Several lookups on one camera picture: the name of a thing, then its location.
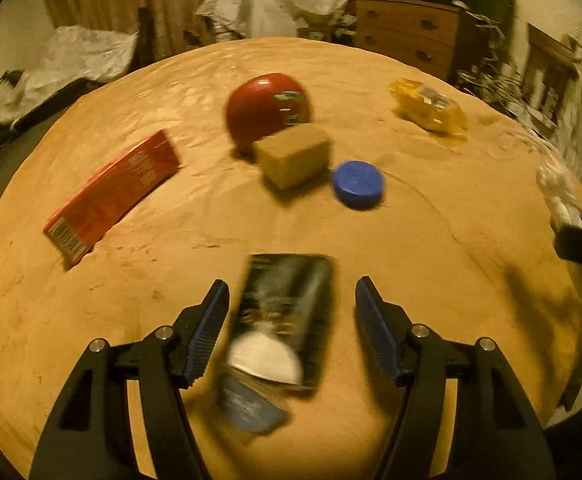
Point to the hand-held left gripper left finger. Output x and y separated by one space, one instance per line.
203 340

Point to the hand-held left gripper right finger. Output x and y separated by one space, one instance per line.
378 332

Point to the white tissue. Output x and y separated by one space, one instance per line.
556 185

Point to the black snack packet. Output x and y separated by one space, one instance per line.
291 300

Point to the blue plastic lid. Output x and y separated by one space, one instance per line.
358 182

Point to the red carton box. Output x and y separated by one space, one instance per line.
111 195

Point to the tan sponge block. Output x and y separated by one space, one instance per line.
291 157

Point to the tangled dried plant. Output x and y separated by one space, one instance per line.
491 60

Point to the yellow snack packet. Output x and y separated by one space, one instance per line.
426 105

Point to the red round ball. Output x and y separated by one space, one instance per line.
256 110

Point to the wooden dresser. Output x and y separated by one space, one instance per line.
401 25

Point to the white plastic sheet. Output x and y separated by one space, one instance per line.
81 50
271 0

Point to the black clip lamp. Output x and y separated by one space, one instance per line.
11 80

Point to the beige curtain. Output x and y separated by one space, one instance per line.
121 0

